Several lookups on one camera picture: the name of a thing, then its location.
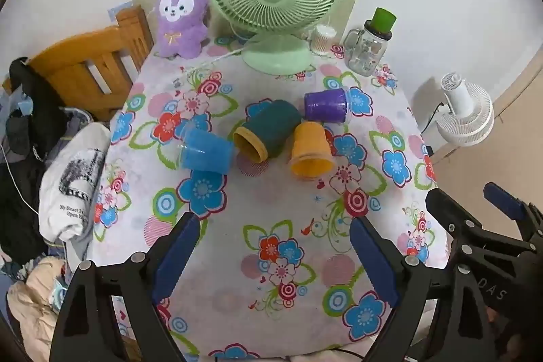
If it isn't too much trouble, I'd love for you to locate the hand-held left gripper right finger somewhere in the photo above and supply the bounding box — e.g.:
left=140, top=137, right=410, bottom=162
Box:
left=350, top=215, right=498, bottom=362

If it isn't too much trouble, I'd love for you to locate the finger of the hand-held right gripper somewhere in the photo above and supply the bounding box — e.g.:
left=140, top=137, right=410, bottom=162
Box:
left=484, top=182, right=543, bottom=246
left=425, top=188, right=489, bottom=263

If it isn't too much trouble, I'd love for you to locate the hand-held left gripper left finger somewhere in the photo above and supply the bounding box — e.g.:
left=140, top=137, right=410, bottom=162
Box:
left=50, top=212, right=202, bottom=362

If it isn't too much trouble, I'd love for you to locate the blue plastic cup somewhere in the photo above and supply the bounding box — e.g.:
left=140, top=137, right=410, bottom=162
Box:
left=175, top=127, right=235, bottom=175

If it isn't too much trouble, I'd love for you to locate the orange plastic cup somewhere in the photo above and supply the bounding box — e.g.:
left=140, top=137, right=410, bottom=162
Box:
left=288, top=121, right=337, bottom=181

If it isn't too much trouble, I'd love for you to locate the purple plastic cup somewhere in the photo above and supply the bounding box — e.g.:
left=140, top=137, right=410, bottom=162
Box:
left=304, top=87, right=352, bottom=124

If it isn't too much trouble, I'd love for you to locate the dark green cup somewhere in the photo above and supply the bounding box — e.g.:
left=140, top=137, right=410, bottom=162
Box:
left=232, top=99, right=303, bottom=163

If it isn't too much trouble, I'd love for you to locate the white floor fan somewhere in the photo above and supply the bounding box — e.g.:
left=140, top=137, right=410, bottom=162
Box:
left=436, top=73, right=495, bottom=146

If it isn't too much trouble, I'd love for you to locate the floral tablecloth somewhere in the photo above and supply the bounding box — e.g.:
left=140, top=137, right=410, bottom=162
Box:
left=91, top=35, right=438, bottom=359

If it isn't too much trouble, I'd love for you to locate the white printed shirt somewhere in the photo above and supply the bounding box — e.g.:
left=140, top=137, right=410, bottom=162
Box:
left=39, top=122, right=112, bottom=248

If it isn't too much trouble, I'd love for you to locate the beige jacket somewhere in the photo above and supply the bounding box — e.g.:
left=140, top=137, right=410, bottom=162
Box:
left=6, top=256, right=69, bottom=362

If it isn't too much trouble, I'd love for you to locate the grey blue clothing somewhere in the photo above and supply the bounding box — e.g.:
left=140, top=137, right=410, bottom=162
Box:
left=59, top=110, right=97, bottom=143

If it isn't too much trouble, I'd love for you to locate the black clothing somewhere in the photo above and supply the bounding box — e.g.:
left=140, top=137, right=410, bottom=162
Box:
left=0, top=57, right=77, bottom=266

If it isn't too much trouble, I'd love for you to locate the glass jar mug green lid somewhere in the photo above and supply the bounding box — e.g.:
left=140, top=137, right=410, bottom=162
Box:
left=343, top=7, right=398, bottom=77

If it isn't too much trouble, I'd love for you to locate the cotton swab container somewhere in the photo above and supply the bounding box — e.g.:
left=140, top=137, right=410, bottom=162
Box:
left=310, top=24, right=338, bottom=56

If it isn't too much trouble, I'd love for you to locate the purple plush toy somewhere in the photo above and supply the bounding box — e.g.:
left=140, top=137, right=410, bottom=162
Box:
left=153, top=0, right=210, bottom=59

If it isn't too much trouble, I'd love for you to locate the black fan cable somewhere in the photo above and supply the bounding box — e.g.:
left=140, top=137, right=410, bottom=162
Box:
left=419, top=102, right=444, bottom=134

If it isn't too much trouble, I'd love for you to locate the thin white cable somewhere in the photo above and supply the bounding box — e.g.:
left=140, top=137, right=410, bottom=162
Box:
left=0, top=141, right=40, bottom=215

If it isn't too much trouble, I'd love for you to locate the white fan cable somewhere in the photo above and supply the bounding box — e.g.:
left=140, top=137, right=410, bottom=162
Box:
left=180, top=46, right=255, bottom=75

